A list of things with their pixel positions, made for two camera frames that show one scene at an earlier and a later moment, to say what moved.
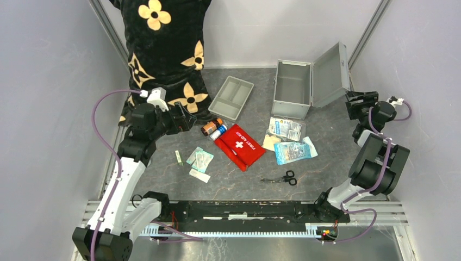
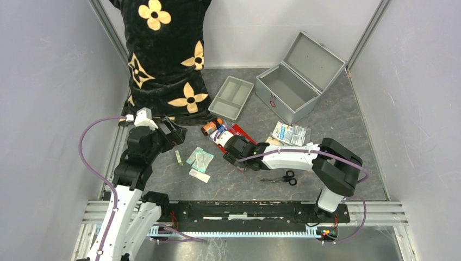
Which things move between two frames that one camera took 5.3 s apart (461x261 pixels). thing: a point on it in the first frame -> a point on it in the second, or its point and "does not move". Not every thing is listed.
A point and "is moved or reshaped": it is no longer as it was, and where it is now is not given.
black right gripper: (369, 98) -> (233, 160)
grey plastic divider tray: (230, 99) does not move
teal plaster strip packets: (200, 160) does not move
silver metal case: (298, 85) is moved or reshaped
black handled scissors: (289, 177) does not move
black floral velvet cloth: (165, 41) does not move
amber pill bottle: (211, 126) does not move
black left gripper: (184, 123) -> (175, 136)
